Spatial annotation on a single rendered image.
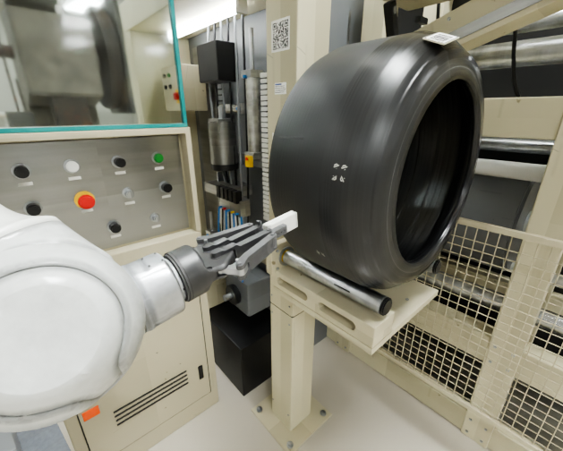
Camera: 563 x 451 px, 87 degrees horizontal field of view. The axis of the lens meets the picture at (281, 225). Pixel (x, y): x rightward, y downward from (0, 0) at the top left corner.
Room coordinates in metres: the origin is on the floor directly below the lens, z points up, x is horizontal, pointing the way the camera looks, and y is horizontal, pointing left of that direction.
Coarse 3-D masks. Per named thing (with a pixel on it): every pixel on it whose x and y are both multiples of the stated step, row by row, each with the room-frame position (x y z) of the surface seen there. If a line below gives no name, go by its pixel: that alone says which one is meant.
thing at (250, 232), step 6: (258, 222) 0.47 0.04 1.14; (252, 228) 0.46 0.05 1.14; (258, 228) 0.46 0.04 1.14; (240, 234) 0.44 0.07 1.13; (246, 234) 0.44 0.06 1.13; (252, 234) 0.45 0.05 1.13; (222, 240) 0.42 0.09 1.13; (228, 240) 0.42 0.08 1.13; (234, 240) 0.43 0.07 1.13; (240, 240) 0.44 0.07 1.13; (204, 246) 0.40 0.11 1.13; (210, 246) 0.40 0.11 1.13; (216, 246) 0.41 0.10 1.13
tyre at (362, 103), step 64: (320, 64) 0.69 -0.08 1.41; (384, 64) 0.56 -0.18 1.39; (448, 64) 0.60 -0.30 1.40; (320, 128) 0.56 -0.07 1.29; (384, 128) 0.51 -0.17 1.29; (448, 128) 0.89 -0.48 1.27; (320, 192) 0.53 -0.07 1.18; (384, 192) 0.49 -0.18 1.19; (448, 192) 0.86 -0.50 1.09; (320, 256) 0.58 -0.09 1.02; (384, 256) 0.52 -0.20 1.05
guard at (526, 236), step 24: (528, 240) 0.75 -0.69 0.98; (552, 240) 0.72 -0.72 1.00; (456, 264) 0.88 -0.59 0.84; (504, 264) 0.78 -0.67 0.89; (552, 288) 0.69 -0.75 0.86; (528, 312) 0.72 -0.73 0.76; (432, 336) 0.89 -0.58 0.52; (408, 360) 0.94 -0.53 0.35; (432, 384) 0.86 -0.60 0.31; (480, 384) 0.76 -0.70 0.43; (552, 408) 0.63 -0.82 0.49; (504, 432) 0.68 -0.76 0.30
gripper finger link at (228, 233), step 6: (234, 228) 0.47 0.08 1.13; (240, 228) 0.46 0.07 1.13; (246, 228) 0.47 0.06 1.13; (210, 234) 0.45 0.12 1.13; (216, 234) 0.45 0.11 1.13; (222, 234) 0.45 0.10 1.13; (228, 234) 0.45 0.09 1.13; (234, 234) 0.46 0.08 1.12; (198, 240) 0.44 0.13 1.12; (210, 240) 0.44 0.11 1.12; (216, 240) 0.44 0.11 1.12
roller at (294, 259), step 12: (288, 252) 0.80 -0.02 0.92; (288, 264) 0.78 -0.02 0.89; (300, 264) 0.75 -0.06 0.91; (312, 264) 0.73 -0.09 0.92; (312, 276) 0.71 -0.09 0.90; (324, 276) 0.68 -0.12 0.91; (336, 276) 0.66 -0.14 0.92; (336, 288) 0.65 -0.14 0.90; (348, 288) 0.62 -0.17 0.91; (360, 288) 0.61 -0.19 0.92; (360, 300) 0.59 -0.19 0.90; (372, 300) 0.57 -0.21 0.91; (384, 300) 0.56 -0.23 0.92; (384, 312) 0.55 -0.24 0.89
